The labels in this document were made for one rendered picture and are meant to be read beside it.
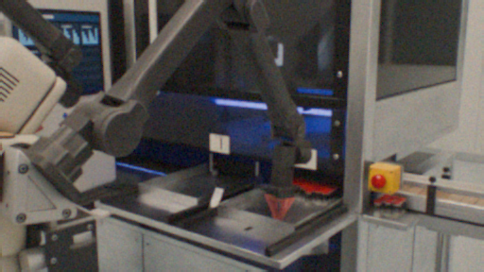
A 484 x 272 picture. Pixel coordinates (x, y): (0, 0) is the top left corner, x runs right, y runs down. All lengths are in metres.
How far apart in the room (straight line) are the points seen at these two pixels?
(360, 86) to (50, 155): 0.90
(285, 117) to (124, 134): 0.50
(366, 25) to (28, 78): 0.88
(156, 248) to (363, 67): 1.16
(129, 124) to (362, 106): 0.78
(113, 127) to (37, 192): 0.15
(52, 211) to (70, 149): 0.10
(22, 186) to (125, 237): 1.49
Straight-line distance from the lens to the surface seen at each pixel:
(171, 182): 1.78
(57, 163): 0.80
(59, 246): 0.99
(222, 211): 1.44
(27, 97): 0.93
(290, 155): 1.29
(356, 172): 1.47
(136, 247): 2.22
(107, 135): 0.82
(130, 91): 0.86
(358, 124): 1.44
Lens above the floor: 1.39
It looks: 11 degrees down
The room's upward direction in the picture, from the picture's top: straight up
